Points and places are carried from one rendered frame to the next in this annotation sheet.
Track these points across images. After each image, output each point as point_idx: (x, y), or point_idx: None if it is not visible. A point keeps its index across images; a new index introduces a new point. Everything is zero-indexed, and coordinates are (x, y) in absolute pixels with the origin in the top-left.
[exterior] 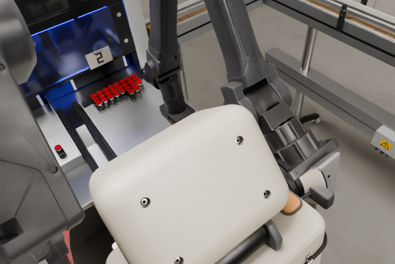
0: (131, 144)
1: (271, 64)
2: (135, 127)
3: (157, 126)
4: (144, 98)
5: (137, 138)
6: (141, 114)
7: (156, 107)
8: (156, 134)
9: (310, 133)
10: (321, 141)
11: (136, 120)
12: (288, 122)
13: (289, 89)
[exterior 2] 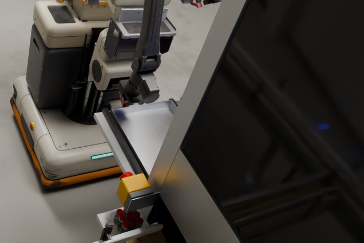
0: (166, 123)
1: None
2: (162, 135)
3: (143, 129)
4: (153, 161)
5: (161, 125)
6: (156, 144)
7: (142, 147)
8: (145, 123)
9: None
10: None
11: (161, 140)
12: None
13: None
